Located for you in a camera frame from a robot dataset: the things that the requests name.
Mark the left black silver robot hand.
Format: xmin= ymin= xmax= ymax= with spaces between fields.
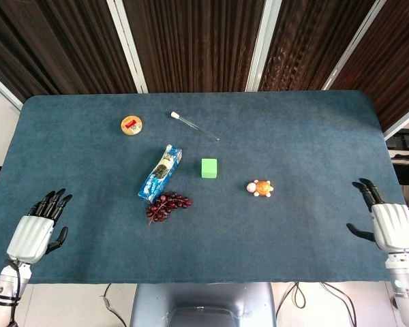
xmin=5 ymin=189 xmax=73 ymax=265

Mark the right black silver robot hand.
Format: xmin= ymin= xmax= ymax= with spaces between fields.
xmin=346 ymin=177 xmax=409 ymax=255

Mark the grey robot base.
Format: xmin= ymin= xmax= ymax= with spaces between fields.
xmin=129 ymin=282 xmax=277 ymax=327

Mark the small orange pink turtle toy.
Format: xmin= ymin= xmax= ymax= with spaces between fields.
xmin=246 ymin=179 xmax=275 ymax=198

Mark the black foot pedal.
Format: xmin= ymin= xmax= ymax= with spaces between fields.
xmin=387 ymin=131 xmax=409 ymax=151

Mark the blue felt table cloth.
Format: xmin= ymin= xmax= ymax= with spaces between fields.
xmin=0 ymin=90 xmax=402 ymax=285

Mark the dark red grape bunch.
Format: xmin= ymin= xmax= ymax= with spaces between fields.
xmin=145 ymin=191 xmax=194 ymax=225

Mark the blue cookie box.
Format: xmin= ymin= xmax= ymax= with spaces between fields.
xmin=137 ymin=144 xmax=184 ymax=204

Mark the round orange lidded tin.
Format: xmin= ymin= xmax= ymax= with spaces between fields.
xmin=119 ymin=114 xmax=145 ymax=137

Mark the dark brown curtain panel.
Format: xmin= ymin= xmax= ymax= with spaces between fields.
xmin=329 ymin=0 xmax=409 ymax=133
xmin=122 ymin=0 xmax=267 ymax=93
xmin=258 ymin=0 xmax=376 ymax=92
xmin=0 ymin=0 xmax=138 ymax=103

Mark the green foam cube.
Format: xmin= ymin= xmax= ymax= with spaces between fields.
xmin=200 ymin=157 xmax=219 ymax=179

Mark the glass test tube white stopper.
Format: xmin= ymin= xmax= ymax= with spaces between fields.
xmin=170 ymin=111 xmax=221 ymax=142

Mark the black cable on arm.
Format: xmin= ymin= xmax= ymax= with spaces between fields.
xmin=5 ymin=259 xmax=22 ymax=327

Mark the black floor cable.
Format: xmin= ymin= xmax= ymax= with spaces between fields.
xmin=103 ymin=283 xmax=132 ymax=320
xmin=275 ymin=281 xmax=307 ymax=317
xmin=320 ymin=281 xmax=358 ymax=327

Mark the white partition frame post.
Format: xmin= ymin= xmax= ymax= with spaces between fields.
xmin=322 ymin=0 xmax=387 ymax=91
xmin=0 ymin=67 xmax=23 ymax=112
xmin=383 ymin=101 xmax=409 ymax=141
xmin=106 ymin=0 xmax=149 ymax=94
xmin=245 ymin=0 xmax=277 ymax=92

